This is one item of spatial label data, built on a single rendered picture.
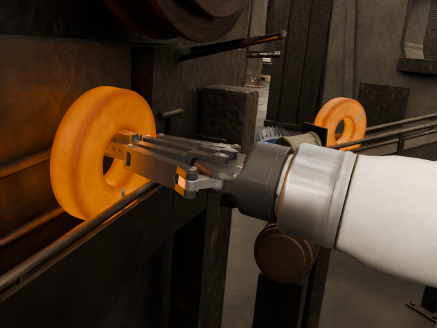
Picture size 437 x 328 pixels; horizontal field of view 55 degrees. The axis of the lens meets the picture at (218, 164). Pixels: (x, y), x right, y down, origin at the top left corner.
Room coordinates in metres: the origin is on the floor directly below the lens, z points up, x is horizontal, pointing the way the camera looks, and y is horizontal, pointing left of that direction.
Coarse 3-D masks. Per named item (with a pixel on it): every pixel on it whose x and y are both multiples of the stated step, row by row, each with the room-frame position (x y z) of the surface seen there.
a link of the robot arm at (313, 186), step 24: (312, 144) 0.38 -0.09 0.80; (288, 168) 0.35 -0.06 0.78; (312, 168) 0.34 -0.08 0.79; (336, 168) 0.34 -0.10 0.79; (288, 192) 0.34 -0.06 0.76; (312, 192) 0.33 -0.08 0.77; (336, 192) 0.33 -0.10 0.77; (288, 216) 0.34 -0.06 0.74; (312, 216) 0.33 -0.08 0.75; (336, 216) 0.32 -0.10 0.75; (312, 240) 0.34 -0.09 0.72
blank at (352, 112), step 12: (324, 108) 0.96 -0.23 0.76; (336, 108) 0.95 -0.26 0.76; (348, 108) 0.98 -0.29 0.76; (360, 108) 1.00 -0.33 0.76; (324, 120) 0.94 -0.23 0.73; (336, 120) 0.96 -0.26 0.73; (348, 120) 1.00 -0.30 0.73; (360, 120) 1.00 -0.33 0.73; (348, 132) 1.01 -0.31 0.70; (360, 132) 1.01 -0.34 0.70
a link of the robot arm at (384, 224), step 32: (384, 160) 0.34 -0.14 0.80; (416, 160) 0.34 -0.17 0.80; (352, 192) 0.32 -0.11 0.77; (384, 192) 0.31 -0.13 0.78; (416, 192) 0.31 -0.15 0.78; (352, 224) 0.32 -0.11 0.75; (384, 224) 0.30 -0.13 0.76; (416, 224) 0.30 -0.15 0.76; (352, 256) 0.34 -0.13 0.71; (384, 256) 0.30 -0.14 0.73; (416, 256) 0.29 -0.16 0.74
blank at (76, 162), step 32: (96, 96) 0.43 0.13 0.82; (128, 96) 0.46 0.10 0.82; (64, 128) 0.40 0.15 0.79; (96, 128) 0.41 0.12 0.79; (128, 128) 0.46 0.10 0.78; (64, 160) 0.39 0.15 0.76; (96, 160) 0.41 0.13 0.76; (64, 192) 0.39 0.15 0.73; (96, 192) 0.41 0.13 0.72; (128, 192) 0.47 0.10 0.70
